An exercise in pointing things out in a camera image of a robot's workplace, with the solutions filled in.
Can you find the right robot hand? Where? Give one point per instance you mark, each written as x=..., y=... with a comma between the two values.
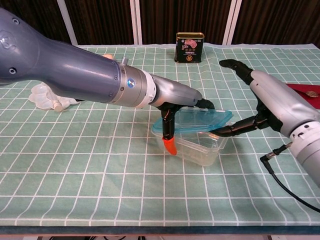
x=277, y=97

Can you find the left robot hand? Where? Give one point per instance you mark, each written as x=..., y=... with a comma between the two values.
x=175, y=92

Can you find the clear blue plastic tray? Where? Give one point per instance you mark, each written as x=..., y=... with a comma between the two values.
x=200, y=120

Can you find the clear plastic food container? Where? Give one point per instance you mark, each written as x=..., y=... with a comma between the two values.
x=197, y=150

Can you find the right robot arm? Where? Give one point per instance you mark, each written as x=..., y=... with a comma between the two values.
x=310, y=150

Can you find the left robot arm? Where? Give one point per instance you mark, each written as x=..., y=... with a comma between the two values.
x=75, y=72

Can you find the red envelope with gold seal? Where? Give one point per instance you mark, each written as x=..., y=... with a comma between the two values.
x=305, y=88

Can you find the black gold luncheon meat can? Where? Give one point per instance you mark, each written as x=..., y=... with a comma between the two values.
x=189, y=47

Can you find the small wooden mallet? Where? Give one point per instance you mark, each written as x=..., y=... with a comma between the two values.
x=108, y=56

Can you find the green checkered tablecloth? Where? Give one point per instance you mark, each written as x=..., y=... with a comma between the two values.
x=100, y=162

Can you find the white flower paint palette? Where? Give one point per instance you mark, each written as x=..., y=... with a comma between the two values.
x=42, y=98

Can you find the white partition frame post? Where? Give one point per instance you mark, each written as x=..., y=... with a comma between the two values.
x=136, y=22
x=231, y=22
x=66, y=22

